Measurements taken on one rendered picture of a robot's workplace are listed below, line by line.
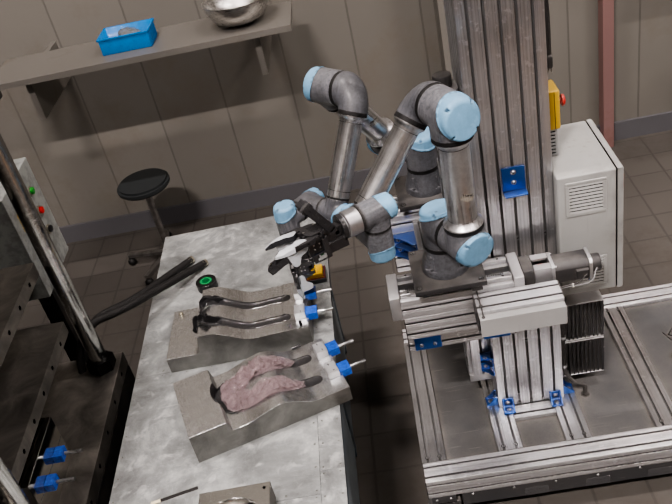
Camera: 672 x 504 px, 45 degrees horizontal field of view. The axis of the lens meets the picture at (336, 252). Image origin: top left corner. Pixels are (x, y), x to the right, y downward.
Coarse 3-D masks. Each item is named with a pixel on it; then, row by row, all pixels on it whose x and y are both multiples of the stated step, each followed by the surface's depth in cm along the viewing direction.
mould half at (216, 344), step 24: (216, 288) 290; (288, 288) 289; (192, 312) 294; (216, 312) 279; (240, 312) 282; (264, 312) 282; (288, 312) 278; (192, 336) 283; (216, 336) 270; (240, 336) 272; (264, 336) 271; (288, 336) 272; (312, 336) 275; (168, 360) 275; (192, 360) 276; (216, 360) 276
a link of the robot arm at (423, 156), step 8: (424, 136) 283; (416, 144) 282; (424, 144) 282; (432, 144) 284; (416, 152) 284; (424, 152) 284; (432, 152) 285; (408, 160) 288; (416, 160) 286; (424, 160) 285; (432, 160) 287; (408, 168) 291; (416, 168) 288; (424, 168) 287; (432, 168) 288
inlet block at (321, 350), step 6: (318, 342) 264; (330, 342) 264; (348, 342) 264; (318, 348) 261; (324, 348) 261; (330, 348) 262; (336, 348) 262; (318, 354) 260; (324, 354) 261; (330, 354) 262; (336, 354) 263
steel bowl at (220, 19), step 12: (204, 0) 404; (216, 0) 410; (228, 0) 413; (240, 0) 414; (252, 0) 412; (264, 0) 392; (216, 12) 388; (228, 12) 386; (240, 12) 387; (252, 12) 389; (228, 24) 393; (240, 24) 393
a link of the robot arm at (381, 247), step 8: (368, 232) 218; (384, 232) 217; (392, 232) 221; (360, 240) 226; (368, 240) 220; (376, 240) 218; (384, 240) 219; (392, 240) 221; (368, 248) 223; (376, 248) 220; (384, 248) 220; (392, 248) 222; (376, 256) 222; (384, 256) 222; (392, 256) 223
